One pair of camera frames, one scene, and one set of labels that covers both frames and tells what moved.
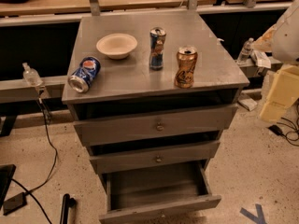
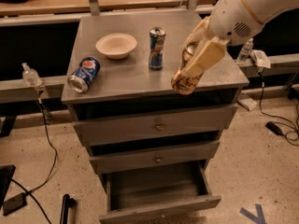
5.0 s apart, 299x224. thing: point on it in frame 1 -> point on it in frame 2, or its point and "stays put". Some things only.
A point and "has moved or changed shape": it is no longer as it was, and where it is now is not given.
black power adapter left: [14, 203] stays put
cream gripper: [287, 37] -> [232, 18]
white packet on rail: [262, 60] stays put
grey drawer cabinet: [152, 91] stays put
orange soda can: [186, 60] has moved or changed shape
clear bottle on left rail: [31, 76] stays put
